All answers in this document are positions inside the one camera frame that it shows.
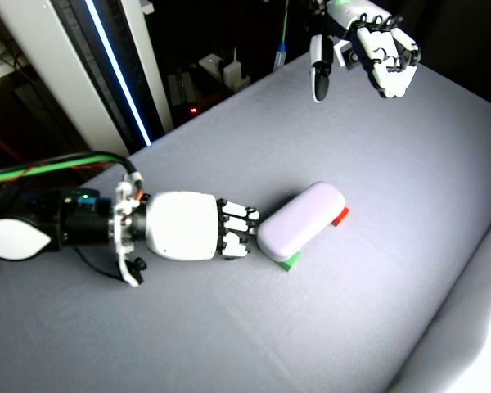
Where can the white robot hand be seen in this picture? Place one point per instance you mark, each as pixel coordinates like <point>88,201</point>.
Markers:
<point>180,225</point>
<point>386,45</point>

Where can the lilac glasses case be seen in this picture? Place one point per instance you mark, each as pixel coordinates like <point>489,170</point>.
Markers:
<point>300,219</point>

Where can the green rectangular block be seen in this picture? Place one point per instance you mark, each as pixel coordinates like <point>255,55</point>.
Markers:
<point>290,264</point>

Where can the grey table cloth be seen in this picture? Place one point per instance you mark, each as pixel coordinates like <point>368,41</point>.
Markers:
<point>270,327</point>

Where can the white power adapter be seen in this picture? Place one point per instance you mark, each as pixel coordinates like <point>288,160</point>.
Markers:
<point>234,73</point>

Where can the red rectangular block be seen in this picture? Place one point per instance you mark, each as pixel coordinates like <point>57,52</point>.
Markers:
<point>341,216</point>

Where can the white square plug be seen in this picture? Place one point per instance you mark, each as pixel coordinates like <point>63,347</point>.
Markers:
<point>210,64</point>

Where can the white column with blue light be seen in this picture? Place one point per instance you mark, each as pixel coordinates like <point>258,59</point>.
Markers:
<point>65,73</point>

